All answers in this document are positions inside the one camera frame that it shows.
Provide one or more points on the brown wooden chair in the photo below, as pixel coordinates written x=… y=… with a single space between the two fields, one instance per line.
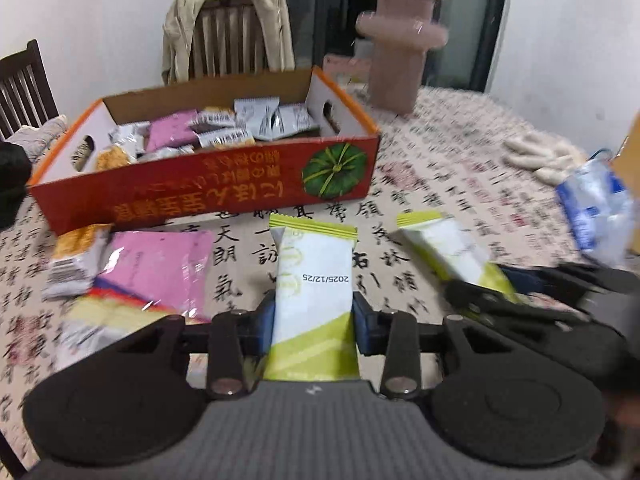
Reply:
x=225 y=45

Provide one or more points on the orange white snack packet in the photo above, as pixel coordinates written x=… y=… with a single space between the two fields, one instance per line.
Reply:
x=75 y=260

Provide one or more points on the pile of snack packets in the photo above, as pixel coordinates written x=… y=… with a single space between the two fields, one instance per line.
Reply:
x=225 y=130

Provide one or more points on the striped cloth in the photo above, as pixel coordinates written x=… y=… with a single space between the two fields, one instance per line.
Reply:
x=35 y=137

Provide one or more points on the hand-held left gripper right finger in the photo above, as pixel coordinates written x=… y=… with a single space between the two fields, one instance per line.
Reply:
x=362 y=325

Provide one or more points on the dark glass sliding door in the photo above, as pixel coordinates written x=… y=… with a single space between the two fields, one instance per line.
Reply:
x=465 y=50

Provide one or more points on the yellow red snack packet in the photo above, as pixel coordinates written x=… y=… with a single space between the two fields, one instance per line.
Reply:
x=100 y=320

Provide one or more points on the dark wooden chair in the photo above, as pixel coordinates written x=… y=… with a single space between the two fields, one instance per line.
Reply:
x=25 y=90

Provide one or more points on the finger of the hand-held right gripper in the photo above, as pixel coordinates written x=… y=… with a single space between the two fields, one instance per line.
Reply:
x=480 y=297
x=530 y=280

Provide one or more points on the green white snack packet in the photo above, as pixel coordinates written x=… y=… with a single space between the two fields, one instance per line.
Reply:
x=312 y=300
x=450 y=245

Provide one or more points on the wooden chair with jacket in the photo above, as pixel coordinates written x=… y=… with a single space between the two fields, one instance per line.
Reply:
x=175 y=35

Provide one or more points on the pink vase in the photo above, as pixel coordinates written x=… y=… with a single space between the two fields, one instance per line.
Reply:
x=395 y=70

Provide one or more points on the blue white plastic bag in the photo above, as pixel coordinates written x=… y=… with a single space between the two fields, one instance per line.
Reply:
x=595 y=210

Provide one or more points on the white knit glove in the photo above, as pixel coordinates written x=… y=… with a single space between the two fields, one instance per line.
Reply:
x=552 y=172
x=535 y=147

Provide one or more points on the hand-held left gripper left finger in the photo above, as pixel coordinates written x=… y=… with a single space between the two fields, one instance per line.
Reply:
x=265 y=325

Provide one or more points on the plain cardboard carton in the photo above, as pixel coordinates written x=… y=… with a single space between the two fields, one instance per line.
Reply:
x=632 y=185

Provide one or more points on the pink snack packet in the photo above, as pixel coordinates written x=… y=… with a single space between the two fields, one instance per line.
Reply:
x=155 y=270

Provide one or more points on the black cloth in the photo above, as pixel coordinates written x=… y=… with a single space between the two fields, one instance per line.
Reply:
x=12 y=185

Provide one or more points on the red cardboard box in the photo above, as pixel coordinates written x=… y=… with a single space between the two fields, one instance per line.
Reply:
x=200 y=185

